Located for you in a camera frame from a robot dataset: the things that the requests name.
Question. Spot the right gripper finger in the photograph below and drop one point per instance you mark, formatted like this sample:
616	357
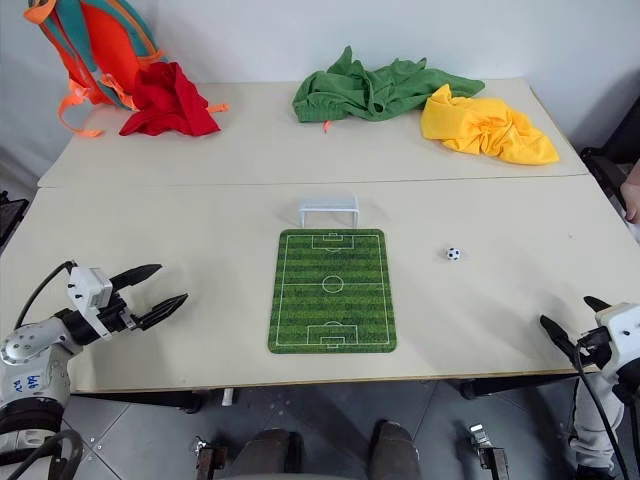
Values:
597	304
561	332

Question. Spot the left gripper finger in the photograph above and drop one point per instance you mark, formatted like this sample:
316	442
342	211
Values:
136	274
162	310

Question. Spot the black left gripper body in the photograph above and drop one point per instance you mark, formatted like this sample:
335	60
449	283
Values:
117	318

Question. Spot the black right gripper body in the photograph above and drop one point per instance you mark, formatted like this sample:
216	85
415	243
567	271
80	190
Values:
597	350

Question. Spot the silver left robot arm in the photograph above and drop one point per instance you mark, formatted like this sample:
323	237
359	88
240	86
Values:
31	345

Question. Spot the tiny soccer ball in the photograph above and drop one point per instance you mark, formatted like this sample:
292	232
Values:
453	254

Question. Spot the green soccer field mat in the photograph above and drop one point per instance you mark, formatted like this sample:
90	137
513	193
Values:
333	292

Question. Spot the person's beige trouser leg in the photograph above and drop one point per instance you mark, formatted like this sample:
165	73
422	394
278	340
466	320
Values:
595	425

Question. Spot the small white table fitting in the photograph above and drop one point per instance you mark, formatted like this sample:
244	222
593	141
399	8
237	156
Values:
228	396

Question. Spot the person's bare hand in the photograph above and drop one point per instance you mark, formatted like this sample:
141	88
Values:
634	192

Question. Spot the black shoe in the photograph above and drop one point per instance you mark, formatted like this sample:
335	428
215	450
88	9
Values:
595	473

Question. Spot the black object at floor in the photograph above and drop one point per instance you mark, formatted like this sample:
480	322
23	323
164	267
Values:
11	217

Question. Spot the black chair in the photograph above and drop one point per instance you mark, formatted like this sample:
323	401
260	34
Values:
607	160

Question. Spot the red cloth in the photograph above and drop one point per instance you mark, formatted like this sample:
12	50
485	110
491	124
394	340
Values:
167	102

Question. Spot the dark rounded shape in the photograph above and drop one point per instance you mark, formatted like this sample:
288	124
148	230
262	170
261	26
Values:
267	455
395	450

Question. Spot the white miniature goal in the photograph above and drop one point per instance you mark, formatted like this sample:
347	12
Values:
327	205

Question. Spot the yellow cloth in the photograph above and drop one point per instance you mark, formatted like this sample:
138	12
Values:
485	130

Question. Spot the orange and teal backpack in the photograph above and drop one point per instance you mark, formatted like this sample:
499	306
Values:
100	45

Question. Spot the green cloth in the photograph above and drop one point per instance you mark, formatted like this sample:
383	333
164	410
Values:
370	90

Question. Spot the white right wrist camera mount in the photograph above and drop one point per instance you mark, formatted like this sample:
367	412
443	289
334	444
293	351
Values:
622	332

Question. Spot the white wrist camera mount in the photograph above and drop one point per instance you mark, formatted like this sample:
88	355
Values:
89	289
622	332

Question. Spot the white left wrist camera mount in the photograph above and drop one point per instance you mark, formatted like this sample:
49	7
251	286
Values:
89	289

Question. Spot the black table frame bar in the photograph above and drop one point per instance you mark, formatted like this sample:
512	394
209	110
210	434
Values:
515	384
145	398

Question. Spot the metal caster bracket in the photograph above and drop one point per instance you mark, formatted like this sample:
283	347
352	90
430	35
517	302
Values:
487	450
210	457

